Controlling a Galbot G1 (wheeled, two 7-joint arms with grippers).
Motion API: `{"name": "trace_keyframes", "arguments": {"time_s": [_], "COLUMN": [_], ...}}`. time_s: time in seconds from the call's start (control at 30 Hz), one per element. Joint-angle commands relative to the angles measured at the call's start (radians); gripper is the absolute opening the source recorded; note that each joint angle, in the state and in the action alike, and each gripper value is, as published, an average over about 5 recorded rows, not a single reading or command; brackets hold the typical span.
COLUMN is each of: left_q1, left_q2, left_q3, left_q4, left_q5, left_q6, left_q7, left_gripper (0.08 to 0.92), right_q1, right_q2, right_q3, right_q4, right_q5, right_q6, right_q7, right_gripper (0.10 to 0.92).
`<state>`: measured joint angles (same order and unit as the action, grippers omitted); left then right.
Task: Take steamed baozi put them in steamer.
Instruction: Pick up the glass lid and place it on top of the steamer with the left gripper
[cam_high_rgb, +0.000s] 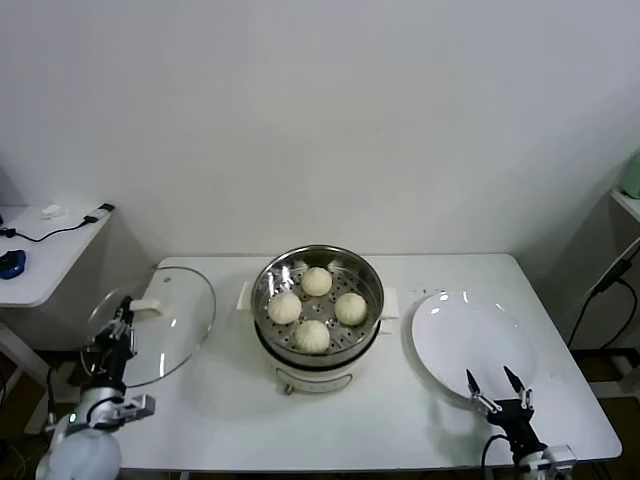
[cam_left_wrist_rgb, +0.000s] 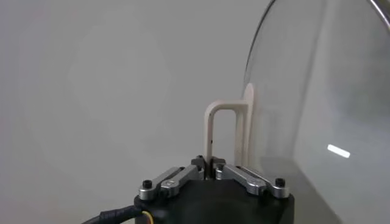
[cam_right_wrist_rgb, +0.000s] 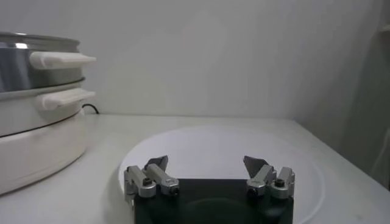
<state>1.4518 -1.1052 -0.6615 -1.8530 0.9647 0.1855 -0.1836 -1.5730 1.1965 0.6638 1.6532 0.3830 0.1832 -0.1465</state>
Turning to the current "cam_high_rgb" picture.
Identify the black cable with plug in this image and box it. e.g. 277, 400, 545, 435
0, 214, 99, 244

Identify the white steamed baozi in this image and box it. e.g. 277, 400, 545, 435
300, 266, 334, 297
293, 319, 332, 354
333, 292, 370, 326
267, 291, 303, 325

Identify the white side table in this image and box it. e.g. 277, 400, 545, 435
0, 203, 117, 435

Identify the white round plate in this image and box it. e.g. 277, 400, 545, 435
411, 291, 539, 405

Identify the blue computer mouse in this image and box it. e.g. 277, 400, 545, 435
0, 248, 30, 280

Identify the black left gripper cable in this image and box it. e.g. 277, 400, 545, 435
44, 367, 59, 431

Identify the stainless steel steamer basket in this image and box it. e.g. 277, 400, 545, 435
250, 244, 386, 354

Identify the white shelf board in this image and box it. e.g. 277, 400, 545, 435
610, 188, 640, 224

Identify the cream electric cooking pot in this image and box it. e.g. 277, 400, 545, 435
235, 279, 402, 397

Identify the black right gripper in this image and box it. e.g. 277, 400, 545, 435
466, 366, 549, 454

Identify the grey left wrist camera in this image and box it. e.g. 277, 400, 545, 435
110, 393, 156, 422

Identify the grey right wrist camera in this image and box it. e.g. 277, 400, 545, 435
542, 443, 579, 474

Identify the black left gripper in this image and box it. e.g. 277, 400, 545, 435
92, 297, 139, 389

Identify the pale green appliance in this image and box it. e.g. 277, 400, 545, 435
621, 152, 640, 200

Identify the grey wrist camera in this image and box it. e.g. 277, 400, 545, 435
542, 443, 579, 474
110, 393, 156, 422

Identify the glass pot lid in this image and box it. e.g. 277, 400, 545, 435
80, 265, 217, 389

